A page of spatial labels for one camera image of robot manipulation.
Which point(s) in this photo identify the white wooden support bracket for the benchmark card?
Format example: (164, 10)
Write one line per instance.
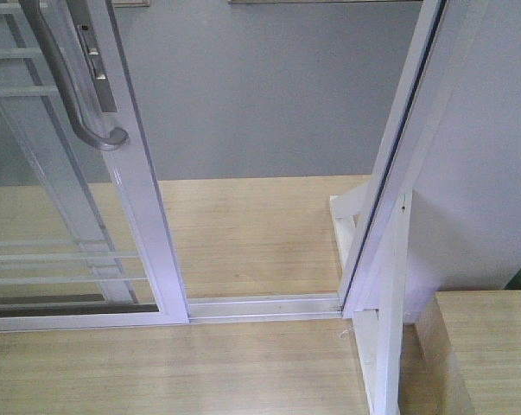
(378, 331)

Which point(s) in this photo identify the grey door lock plate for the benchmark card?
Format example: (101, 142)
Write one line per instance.
(86, 33)

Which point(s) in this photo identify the white framed sliding glass door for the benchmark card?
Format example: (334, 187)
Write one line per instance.
(91, 194)

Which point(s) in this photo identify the white outer door frame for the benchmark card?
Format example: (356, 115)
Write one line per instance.
(372, 221)

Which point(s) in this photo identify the grey metal door handle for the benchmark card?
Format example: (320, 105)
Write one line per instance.
(64, 82)

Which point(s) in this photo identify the light wooden block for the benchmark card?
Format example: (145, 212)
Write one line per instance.
(462, 354)

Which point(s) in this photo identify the white fixed glass door panel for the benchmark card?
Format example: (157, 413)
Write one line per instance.
(48, 194)

